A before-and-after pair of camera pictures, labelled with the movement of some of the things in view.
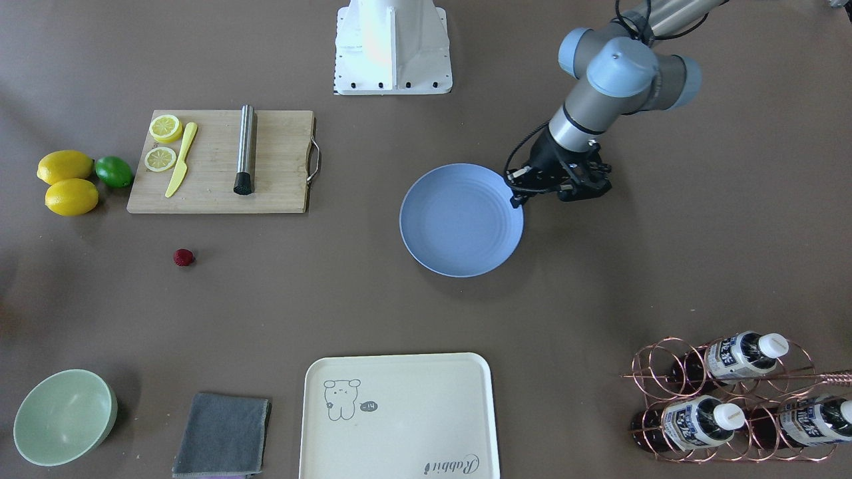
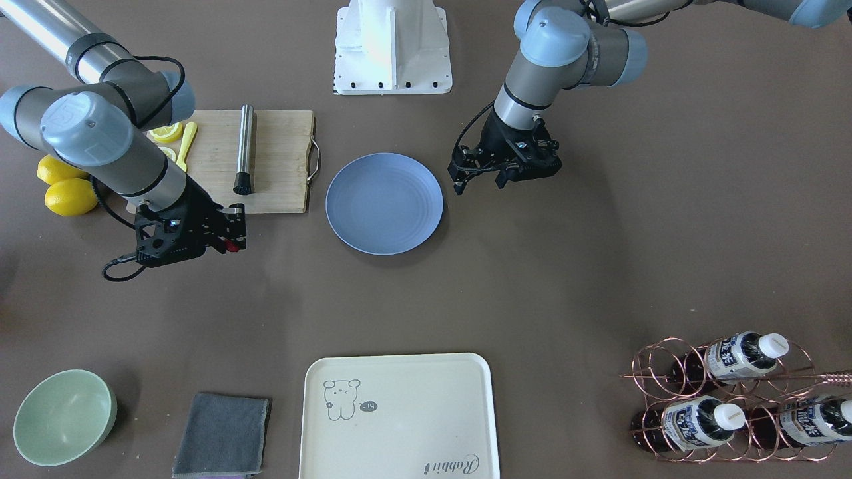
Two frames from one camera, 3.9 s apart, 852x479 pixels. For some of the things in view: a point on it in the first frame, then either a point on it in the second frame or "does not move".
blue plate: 458,221 → 384,203
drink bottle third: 807,422 does not move
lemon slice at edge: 166,128 does not move
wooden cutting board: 287,152 does not move
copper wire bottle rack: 735,399 does not move
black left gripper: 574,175 → 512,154
